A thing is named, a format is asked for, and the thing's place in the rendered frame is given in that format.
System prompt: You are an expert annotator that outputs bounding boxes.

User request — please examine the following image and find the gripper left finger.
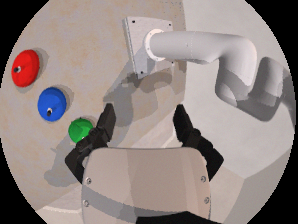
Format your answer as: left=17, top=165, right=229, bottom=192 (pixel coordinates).
left=65, top=103, right=116, bottom=184

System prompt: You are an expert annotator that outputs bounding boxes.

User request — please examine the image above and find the red dome bell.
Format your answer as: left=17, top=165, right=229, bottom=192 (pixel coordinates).
left=12, top=50, right=40, bottom=87

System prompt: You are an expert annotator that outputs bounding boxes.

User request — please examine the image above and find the green dome bell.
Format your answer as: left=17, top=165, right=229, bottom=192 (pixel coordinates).
left=68, top=117, right=93, bottom=143

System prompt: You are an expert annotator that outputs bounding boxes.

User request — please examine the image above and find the blue dome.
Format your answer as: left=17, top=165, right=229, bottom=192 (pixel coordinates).
left=38, top=87, right=67, bottom=121

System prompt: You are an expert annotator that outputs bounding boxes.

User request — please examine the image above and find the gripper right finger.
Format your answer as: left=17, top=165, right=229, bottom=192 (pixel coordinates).
left=173, top=104, right=224, bottom=182

